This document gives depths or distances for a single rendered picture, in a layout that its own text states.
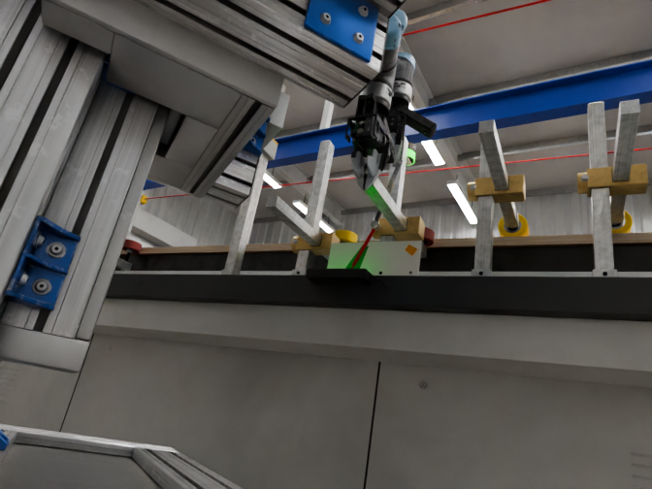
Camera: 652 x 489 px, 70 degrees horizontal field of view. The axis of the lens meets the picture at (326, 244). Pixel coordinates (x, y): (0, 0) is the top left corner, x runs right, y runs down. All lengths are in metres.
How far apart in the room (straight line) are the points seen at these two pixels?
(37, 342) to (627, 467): 1.15
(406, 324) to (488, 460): 0.38
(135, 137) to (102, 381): 1.51
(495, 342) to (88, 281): 0.84
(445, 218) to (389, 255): 8.52
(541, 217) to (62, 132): 8.96
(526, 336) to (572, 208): 8.23
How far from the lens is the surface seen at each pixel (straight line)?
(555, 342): 1.13
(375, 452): 1.38
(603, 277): 1.12
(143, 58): 0.63
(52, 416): 2.26
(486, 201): 1.24
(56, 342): 0.60
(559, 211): 9.31
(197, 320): 1.53
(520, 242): 1.41
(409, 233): 1.24
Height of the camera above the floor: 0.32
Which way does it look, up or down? 21 degrees up
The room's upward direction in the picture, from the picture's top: 10 degrees clockwise
